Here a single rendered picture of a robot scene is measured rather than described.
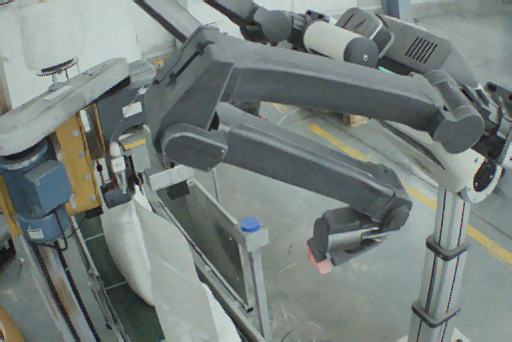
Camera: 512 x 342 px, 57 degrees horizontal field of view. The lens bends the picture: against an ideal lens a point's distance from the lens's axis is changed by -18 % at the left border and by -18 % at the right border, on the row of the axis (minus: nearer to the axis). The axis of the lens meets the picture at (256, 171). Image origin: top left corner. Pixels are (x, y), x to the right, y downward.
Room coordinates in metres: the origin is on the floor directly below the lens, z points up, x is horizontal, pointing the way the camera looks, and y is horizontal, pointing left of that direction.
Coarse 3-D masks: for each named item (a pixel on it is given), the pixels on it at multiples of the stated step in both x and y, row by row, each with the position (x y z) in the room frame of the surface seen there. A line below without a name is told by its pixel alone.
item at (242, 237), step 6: (234, 228) 1.42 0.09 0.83; (240, 228) 1.40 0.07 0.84; (264, 228) 1.39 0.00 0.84; (240, 234) 1.38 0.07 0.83; (246, 234) 1.37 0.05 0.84; (252, 234) 1.37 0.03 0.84; (258, 234) 1.37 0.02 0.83; (240, 240) 1.39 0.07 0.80; (246, 240) 1.36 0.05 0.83; (252, 240) 1.37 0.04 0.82; (258, 240) 1.37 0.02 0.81; (264, 240) 1.38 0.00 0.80; (246, 246) 1.36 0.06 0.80; (252, 246) 1.36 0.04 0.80; (258, 246) 1.37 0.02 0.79
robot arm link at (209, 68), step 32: (192, 64) 0.53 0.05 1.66; (224, 64) 0.50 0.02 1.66; (256, 64) 0.53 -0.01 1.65; (288, 64) 0.55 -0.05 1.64; (320, 64) 0.57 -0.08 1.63; (352, 64) 0.61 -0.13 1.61; (160, 96) 0.55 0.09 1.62; (192, 96) 0.51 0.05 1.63; (224, 96) 0.52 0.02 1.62; (256, 96) 0.54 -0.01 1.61; (288, 96) 0.55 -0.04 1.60; (320, 96) 0.56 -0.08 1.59; (352, 96) 0.57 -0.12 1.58; (384, 96) 0.59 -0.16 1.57; (416, 96) 0.60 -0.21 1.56; (160, 128) 0.51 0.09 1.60; (416, 128) 0.61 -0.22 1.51; (448, 128) 0.59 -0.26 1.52; (480, 128) 0.61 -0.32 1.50
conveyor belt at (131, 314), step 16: (96, 224) 2.21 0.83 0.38; (96, 240) 2.07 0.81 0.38; (96, 256) 1.94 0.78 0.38; (112, 272) 1.81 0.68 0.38; (112, 288) 1.70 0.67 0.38; (128, 288) 1.69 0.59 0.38; (112, 304) 1.59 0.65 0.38; (128, 304) 1.59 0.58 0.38; (144, 304) 1.58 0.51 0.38; (128, 320) 1.49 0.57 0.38; (144, 320) 1.48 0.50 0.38; (128, 336) 1.39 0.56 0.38; (144, 336) 1.39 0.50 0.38; (160, 336) 1.39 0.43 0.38; (240, 336) 1.36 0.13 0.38
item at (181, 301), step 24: (144, 216) 1.26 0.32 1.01; (144, 240) 1.21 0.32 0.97; (168, 240) 1.19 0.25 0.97; (168, 264) 0.99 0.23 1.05; (192, 264) 1.07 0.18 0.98; (168, 288) 1.02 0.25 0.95; (192, 288) 0.93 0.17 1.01; (168, 312) 1.07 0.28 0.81; (192, 312) 0.96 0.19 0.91; (216, 312) 1.04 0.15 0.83; (168, 336) 1.13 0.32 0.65; (192, 336) 0.96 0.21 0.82; (216, 336) 0.88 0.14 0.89
